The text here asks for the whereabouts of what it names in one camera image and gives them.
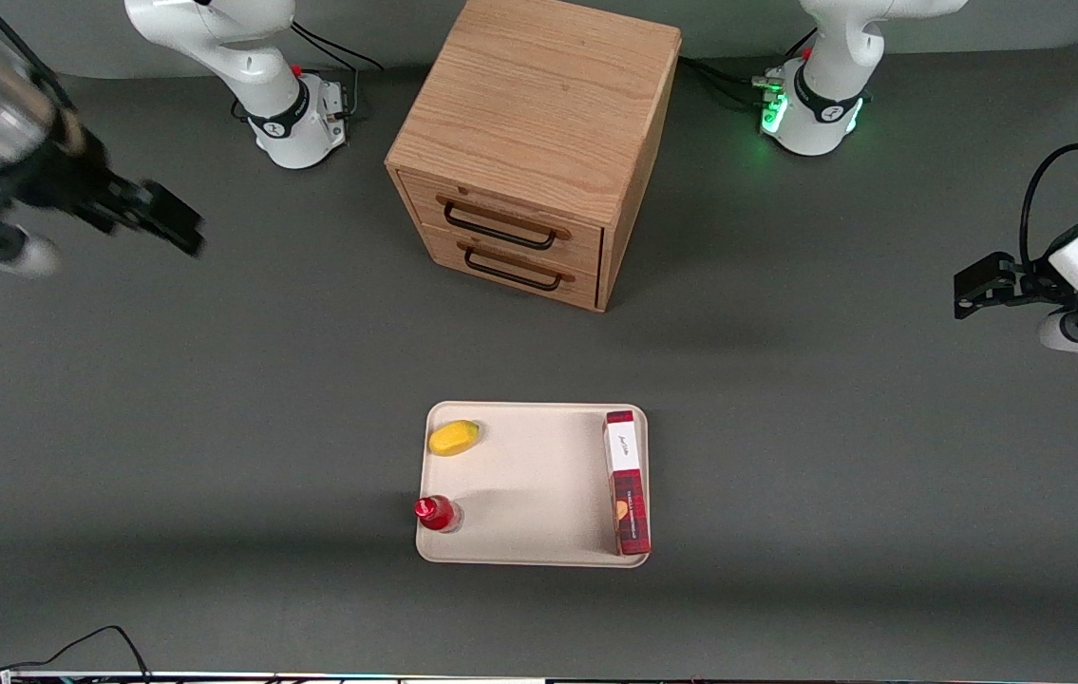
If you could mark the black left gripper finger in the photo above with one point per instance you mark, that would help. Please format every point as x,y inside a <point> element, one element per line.
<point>980,304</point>
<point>985,271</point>

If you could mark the beige plastic tray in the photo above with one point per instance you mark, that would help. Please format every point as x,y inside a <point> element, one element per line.
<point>529,475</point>

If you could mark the yellow lemon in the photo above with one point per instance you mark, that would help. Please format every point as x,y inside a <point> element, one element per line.
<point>453,438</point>

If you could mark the wooden drawer front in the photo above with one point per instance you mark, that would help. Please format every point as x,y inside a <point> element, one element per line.
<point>584,289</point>
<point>586,249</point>

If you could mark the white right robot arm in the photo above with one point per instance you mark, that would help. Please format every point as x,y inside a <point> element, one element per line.
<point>239,52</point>

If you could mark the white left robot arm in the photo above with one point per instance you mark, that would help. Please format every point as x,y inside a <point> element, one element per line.
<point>833,66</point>

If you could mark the wooden two-drawer cabinet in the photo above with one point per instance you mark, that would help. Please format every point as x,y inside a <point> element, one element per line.
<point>538,95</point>

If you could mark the red plaid cookie box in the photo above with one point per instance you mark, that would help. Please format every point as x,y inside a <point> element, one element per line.
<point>629,494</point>

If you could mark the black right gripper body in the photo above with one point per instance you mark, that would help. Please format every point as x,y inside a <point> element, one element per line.
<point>64,179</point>

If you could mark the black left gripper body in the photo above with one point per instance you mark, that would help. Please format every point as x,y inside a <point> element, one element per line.
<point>1030,281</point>

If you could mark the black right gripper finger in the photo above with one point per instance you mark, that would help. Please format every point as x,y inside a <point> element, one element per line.
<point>168,201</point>
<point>168,233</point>

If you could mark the red coke bottle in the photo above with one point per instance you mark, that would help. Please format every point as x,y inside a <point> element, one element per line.
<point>434,513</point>

